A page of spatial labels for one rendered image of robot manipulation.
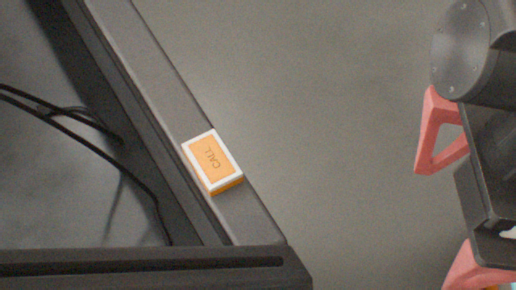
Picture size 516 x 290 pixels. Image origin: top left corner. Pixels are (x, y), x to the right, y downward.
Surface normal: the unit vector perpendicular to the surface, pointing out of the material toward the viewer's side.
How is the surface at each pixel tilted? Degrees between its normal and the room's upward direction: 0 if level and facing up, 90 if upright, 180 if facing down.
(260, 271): 43
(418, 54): 0
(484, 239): 27
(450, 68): 63
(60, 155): 0
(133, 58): 0
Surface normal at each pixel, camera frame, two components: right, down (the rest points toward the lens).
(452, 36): -0.91, -0.14
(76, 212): -0.06, -0.55
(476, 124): 0.40, -0.55
